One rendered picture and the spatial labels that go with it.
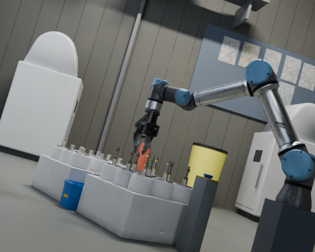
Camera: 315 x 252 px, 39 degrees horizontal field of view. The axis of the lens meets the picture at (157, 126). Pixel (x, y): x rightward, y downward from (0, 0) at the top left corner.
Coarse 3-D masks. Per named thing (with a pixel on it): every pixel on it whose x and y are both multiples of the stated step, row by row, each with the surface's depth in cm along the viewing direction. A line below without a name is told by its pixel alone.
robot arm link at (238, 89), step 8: (240, 80) 210; (208, 88) 215; (216, 88) 212; (224, 88) 210; (232, 88) 209; (240, 88) 207; (248, 88) 205; (192, 96) 216; (200, 96) 215; (208, 96) 213; (216, 96) 212; (224, 96) 211; (232, 96) 210; (240, 96) 210; (192, 104) 217; (200, 104) 217
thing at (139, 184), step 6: (132, 174) 185; (138, 174) 184; (132, 180) 184; (138, 180) 182; (144, 180) 182; (150, 180) 184; (132, 186) 183; (138, 186) 182; (144, 186) 182; (150, 186) 185; (138, 192) 182; (144, 192) 183
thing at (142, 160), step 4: (144, 136) 480; (140, 144) 480; (140, 148) 476; (140, 152) 475; (148, 152) 477; (136, 156) 477; (140, 156) 474; (144, 156) 475; (140, 160) 474; (144, 160) 475; (140, 164) 473; (140, 168) 473
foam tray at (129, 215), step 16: (96, 176) 204; (96, 192) 196; (112, 192) 187; (128, 192) 178; (80, 208) 203; (96, 208) 193; (112, 208) 184; (128, 208) 176; (144, 208) 180; (160, 208) 185; (176, 208) 190; (112, 224) 181; (128, 224) 176; (144, 224) 181; (160, 224) 186; (176, 224) 191; (144, 240) 182; (160, 240) 187; (176, 240) 192
